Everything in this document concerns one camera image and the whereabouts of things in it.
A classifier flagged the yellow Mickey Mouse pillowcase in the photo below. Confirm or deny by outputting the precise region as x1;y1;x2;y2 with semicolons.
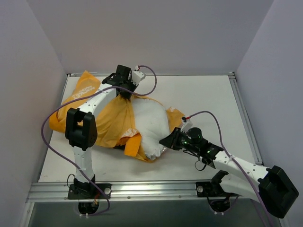
49;71;184;162

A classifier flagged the aluminium front frame rail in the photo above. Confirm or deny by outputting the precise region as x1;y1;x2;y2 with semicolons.
27;176;257;202

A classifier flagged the aluminium back frame rail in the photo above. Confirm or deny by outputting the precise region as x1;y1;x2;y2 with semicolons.
67;72;236;78

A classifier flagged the white pillow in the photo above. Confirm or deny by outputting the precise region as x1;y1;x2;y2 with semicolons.
132;98;170;160

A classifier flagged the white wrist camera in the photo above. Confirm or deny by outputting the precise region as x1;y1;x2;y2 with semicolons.
181;116;193;133
131;66;146;86

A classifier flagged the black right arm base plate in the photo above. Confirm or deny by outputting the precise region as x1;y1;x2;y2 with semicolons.
195;181;237;198

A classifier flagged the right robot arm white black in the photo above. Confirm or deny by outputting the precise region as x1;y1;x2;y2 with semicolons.
159;127;299;218

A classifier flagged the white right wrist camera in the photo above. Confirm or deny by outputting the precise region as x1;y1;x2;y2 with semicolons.
181;116;193;133

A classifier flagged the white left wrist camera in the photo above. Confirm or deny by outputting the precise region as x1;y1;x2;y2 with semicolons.
131;66;146;86

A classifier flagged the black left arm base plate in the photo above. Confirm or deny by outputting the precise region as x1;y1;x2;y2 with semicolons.
67;182;112;200

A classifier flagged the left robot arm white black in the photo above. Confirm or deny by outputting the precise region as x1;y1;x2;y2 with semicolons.
65;65;145;198

